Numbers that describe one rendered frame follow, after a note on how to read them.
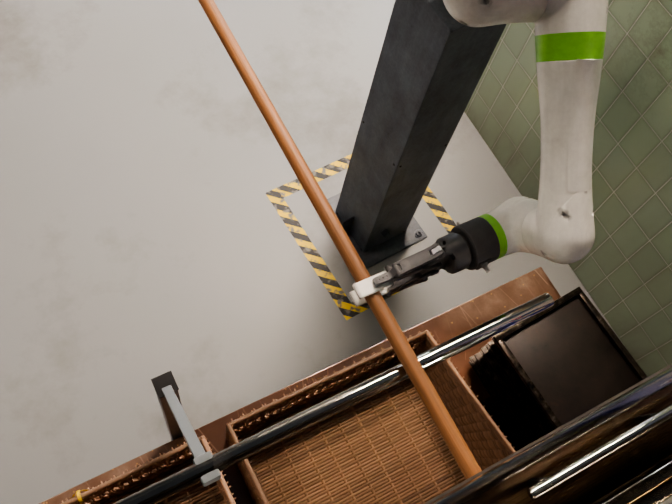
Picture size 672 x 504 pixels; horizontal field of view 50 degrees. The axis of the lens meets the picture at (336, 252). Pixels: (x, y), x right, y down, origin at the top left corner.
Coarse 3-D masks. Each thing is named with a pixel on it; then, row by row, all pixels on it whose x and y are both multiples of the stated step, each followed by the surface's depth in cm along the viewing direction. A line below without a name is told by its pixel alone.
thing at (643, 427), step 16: (640, 416) 106; (656, 416) 102; (624, 432) 101; (640, 432) 101; (608, 448) 99; (576, 464) 98; (592, 464) 98; (528, 480) 101; (544, 480) 96; (560, 480) 96
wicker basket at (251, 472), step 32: (384, 352) 178; (416, 352) 193; (320, 384) 173; (448, 384) 181; (256, 416) 170; (288, 416) 182; (352, 416) 185; (384, 416) 186; (416, 416) 187; (480, 416) 171; (288, 448) 179; (320, 448) 180; (352, 448) 181; (416, 448) 183; (448, 448) 184; (480, 448) 178; (512, 448) 163; (256, 480) 157; (288, 480) 176; (320, 480) 176; (352, 480) 177; (416, 480) 180; (448, 480) 181
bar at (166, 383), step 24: (528, 312) 139; (456, 336) 135; (480, 336) 135; (432, 360) 132; (168, 384) 145; (360, 384) 128; (384, 384) 129; (168, 408) 154; (312, 408) 125; (336, 408) 126; (192, 432) 130; (264, 432) 122; (288, 432) 123; (216, 456) 119; (240, 456) 120; (168, 480) 117; (192, 480) 117; (216, 480) 120
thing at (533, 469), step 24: (648, 408) 108; (552, 432) 105; (600, 432) 106; (648, 432) 107; (552, 456) 103; (576, 456) 104; (624, 456) 105; (648, 456) 106; (576, 480) 103; (600, 480) 103; (624, 480) 104
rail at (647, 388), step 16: (640, 384) 109; (656, 384) 108; (624, 400) 106; (640, 400) 106; (592, 416) 104; (608, 416) 105; (560, 432) 103; (576, 432) 103; (528, 448) 102; (544, 448) 101; (560, 448) 102; (512, 464) 99; (528, 464) 100; (480, 480) 98; (496, 480) 98; (448, 496) 96; (464, 496) 97
